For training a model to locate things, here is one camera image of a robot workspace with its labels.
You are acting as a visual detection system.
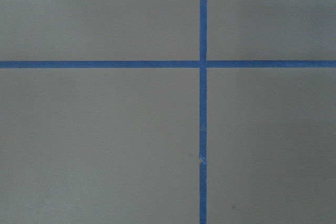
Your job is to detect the blue tape strip lengthwise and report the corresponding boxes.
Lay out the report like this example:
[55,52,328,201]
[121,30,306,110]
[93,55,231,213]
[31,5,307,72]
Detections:
[199,0,207,224]

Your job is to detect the blue tape strip crosswise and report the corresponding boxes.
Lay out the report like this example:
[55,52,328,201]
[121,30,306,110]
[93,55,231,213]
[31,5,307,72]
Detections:
[1,60,335,69]

